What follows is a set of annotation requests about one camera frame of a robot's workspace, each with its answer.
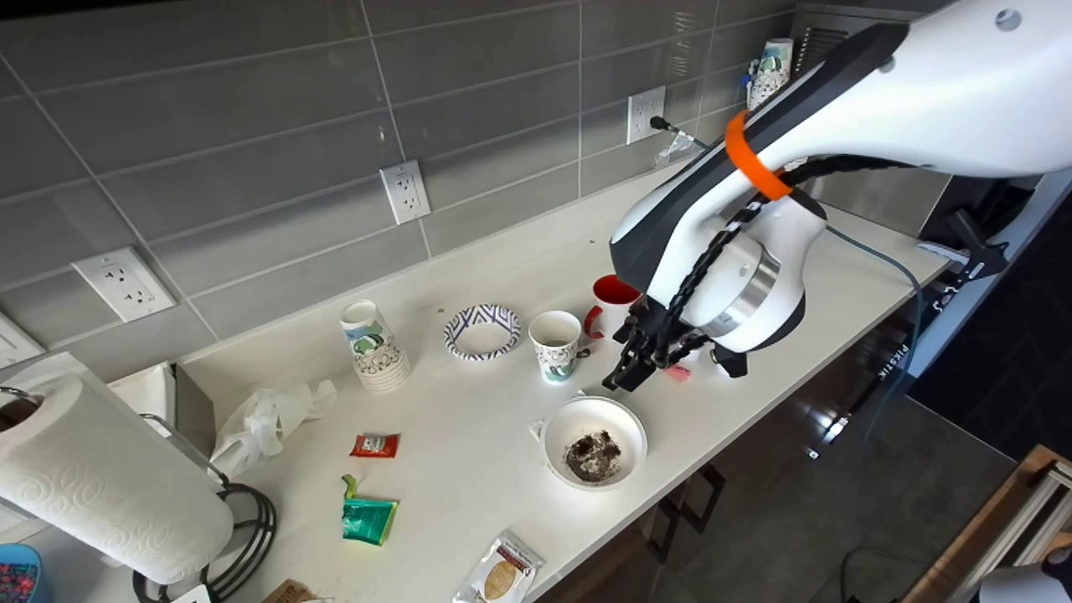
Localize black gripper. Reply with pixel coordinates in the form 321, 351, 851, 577
600, 291, 721, 396

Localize white mug red inside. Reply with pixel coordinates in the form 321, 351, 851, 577
583, 273, 647, 343

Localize floral paper cup white rim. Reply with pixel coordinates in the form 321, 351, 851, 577
526, 310, 587, 388

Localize floral paper cup green print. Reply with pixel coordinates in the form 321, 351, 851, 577
337, 295, 411, 396

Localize red tea packet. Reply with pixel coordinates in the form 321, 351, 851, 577
350, 429, 402, 462

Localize green tea packet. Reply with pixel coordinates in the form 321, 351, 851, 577
337, 472, 402, 549

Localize crumpled clear plastic bag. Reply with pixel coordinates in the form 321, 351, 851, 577
207, 380, 341, 481

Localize white ceramic bowl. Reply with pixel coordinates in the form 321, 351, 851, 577
544, 391, 649, 491

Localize brown scraps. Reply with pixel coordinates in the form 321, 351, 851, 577
564, 429, 625, 483

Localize blue patterned paper bowl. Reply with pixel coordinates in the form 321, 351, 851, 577
441, 301, 528, 361

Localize white outlet with plug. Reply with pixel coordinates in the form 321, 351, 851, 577
624, 84, 671, 149

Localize clear packet brown contents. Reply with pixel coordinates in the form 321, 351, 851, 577
449, 530, 551, 603

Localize small printed card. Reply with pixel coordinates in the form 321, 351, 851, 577
744, 33, 796, 111

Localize brown paper packet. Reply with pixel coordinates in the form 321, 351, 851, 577
263, 577, 327, 603

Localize white paper towel roll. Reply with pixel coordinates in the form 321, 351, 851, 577
0, 371, 238, 587

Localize blue plate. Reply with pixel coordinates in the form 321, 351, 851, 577
0, 542, 47, 603

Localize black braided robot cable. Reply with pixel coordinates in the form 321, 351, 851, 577
649, 155, 897, 338

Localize orange strap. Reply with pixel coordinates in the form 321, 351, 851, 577
721, 111, 796, 204

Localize grey power cable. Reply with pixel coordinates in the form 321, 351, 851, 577
822, 217, 931, 396

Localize blue black cart frame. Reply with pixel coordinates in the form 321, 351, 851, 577
900, 165, 1072, 388

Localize wooden frame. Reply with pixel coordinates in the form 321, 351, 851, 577
897, 443, 1072, 603

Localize black wire towel holder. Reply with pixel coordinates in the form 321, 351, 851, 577
132, 411, 282, 603

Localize white double wall outlet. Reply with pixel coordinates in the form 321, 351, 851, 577
69, 244, 177, 326

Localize white wall switch plate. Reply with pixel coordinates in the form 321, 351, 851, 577
0, 313, 47, 371

